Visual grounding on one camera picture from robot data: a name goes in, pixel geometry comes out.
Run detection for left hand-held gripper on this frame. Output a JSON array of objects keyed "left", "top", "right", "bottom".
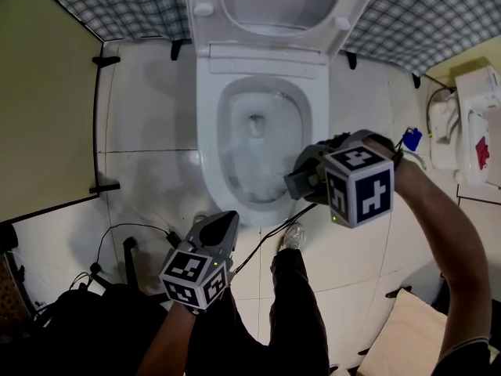
[{"left": 159, "top": 210, "right": 241, "bottom": 312}]

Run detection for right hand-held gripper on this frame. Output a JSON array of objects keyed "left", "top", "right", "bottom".
[{"left": 294, "top": 130, "right": 395, "bottom": 230}]

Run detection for person's left forearm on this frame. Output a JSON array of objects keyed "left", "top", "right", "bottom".
[{"left": 135, "top": 302, "right": 196, "bottom": 376}]

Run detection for person's right forearm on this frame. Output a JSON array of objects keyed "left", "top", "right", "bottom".
[{"left": 393, "top": 153, "right": 493, "bottom": 301}]

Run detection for person's right hand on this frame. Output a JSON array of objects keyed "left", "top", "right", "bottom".
[{"left": 362, "top": 133, "right": 396, "bottom": 163}]

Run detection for person's white shoe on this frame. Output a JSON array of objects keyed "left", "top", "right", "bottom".
[{"left": 279, "top": 222, "right": 306, "bottom": 252}]

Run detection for black chair base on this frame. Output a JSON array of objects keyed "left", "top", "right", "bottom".
[{"left": 88, "top": 236, "right": 169, "bottom": 302}]

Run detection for small blue plastic item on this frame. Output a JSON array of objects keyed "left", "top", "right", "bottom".
[{"left": 402, "top": 127, "right": 424, "bottom": 152}]

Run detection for person's dark trousers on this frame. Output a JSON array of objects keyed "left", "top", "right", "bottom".
[{"left": 187, "top": 248, "right": 332, "bottom": 376}]

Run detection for black bag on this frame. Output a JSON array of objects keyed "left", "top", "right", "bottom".
[{"left": 31, "top": 284, "right": 173, "bottom": 376}]

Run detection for red crumpled item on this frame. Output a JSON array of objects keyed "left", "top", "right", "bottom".
[{"left": 474, "top": 137, "right": 492, "bottom": 171}]

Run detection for beige padded mat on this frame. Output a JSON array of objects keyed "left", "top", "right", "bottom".
[{"left": 356, "top": 287, "right": 450, "bottom": 376}]

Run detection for yellow partition panel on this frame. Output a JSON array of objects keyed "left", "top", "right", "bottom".
[
  {"left": 424, "top": 33, "right": 501, "bottom": 90},
  {"left": 0, "top": 0, "right": 121, "bottom": 225}
]

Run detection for brown patterned board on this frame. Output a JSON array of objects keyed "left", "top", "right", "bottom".
[{"left": 0, "top": 251, "right": 34, "bottom": 328}]

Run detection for grey plaid partition screen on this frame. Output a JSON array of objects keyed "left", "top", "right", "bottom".
[{"left": 29, "top": 0, "right": 501, "bottom": 89}]

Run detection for black power cable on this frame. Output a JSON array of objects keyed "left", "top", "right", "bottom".
[{"left": 96, "top": 223, "right": 182, "bottom": 269}]

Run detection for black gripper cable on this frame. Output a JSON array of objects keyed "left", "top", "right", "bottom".
[{"left": 230, "top": 203, "right": 319, "bottom": 276}]

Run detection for curved grey hose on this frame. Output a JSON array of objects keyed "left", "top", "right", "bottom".
[{"left": 406, "top": 150, "right": 428, "bottom": 172}]

